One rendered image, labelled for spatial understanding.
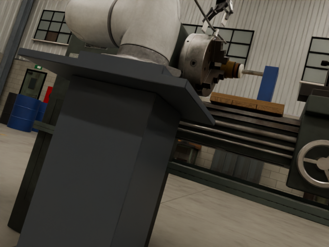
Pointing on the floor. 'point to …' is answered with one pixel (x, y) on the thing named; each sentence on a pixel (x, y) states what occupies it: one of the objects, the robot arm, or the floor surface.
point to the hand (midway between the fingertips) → (213, 26)
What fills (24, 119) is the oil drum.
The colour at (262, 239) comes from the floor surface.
